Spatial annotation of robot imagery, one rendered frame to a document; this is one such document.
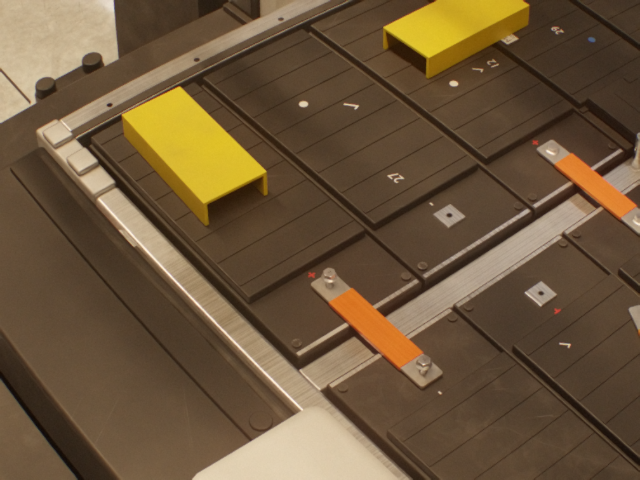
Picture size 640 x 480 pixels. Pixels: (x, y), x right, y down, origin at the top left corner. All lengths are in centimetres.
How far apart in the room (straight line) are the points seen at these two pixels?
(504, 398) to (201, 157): 38
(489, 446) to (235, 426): 23
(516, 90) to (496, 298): 28
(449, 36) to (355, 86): 12
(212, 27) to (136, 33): 79
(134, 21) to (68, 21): 80
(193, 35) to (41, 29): 158
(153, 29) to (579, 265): 134
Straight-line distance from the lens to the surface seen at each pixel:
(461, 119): 143
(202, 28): 177
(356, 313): 125
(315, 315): 126
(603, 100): 147
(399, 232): 133
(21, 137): 165
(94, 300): 114
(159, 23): 247
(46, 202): 122
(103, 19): 330
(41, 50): 324
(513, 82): 149
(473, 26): 151
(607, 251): 133
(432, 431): 117
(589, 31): 158
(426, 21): 151
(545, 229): 136
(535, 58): 152
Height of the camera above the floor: 195
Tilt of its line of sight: 47 degrees down
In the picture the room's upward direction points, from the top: straight up
